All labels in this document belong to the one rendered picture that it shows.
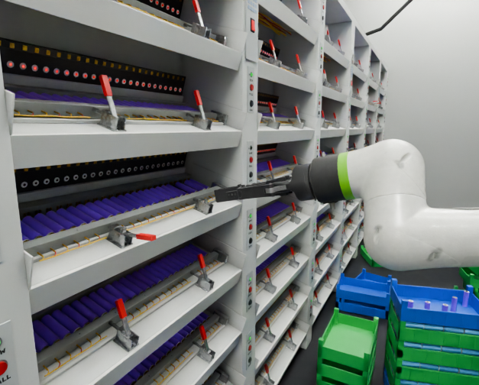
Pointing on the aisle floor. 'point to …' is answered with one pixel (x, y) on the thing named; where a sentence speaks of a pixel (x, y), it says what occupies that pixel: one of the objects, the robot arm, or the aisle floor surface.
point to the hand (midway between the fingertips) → (230, 193)
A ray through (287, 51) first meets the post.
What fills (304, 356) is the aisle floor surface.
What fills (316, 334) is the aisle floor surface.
